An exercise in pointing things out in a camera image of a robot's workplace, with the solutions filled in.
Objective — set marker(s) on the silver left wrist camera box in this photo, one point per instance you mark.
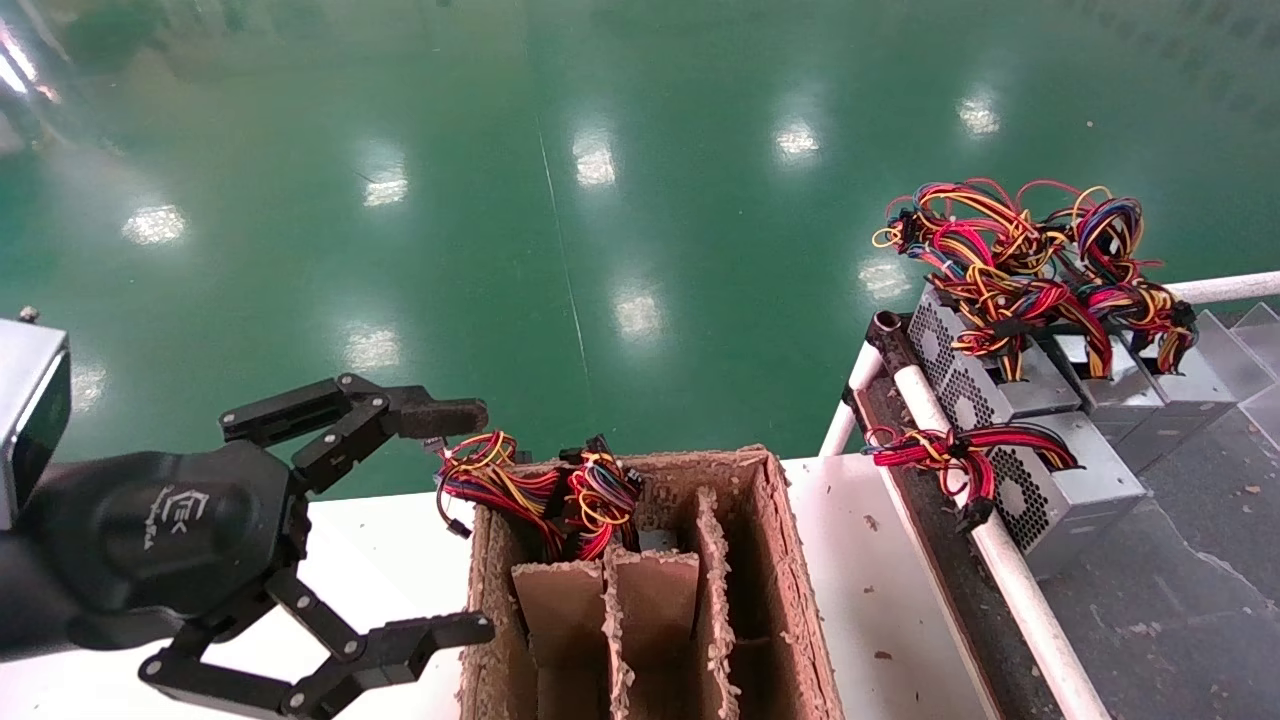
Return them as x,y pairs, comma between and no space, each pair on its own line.
25,400

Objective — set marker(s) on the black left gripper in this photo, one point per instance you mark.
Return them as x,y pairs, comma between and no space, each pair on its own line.
170,530

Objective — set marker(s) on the short cardboard divider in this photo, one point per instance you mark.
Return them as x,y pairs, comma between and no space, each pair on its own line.
650,610
560,620

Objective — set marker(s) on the clear plastic sheet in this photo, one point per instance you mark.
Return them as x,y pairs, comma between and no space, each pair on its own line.
1255,350

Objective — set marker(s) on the white pipe rail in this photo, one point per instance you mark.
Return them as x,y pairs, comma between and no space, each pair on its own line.
1230,288

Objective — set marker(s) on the power supply case round fan grille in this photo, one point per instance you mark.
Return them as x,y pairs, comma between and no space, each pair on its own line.
1090,500

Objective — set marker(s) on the brown cardboard box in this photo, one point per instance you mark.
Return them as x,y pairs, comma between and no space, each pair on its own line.
790,600

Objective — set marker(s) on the long cardboard divider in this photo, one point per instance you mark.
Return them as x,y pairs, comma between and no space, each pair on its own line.
715,600

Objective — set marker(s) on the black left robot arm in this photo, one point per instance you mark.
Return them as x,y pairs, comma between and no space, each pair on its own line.
25,610

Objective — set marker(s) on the long white pipe rusty end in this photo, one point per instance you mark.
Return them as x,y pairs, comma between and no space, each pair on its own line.
1020,590

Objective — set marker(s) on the short white pipe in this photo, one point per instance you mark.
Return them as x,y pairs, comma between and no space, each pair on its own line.
845,420

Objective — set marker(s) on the grey power supply case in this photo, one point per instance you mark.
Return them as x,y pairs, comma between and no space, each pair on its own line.
1190,385
1120,395

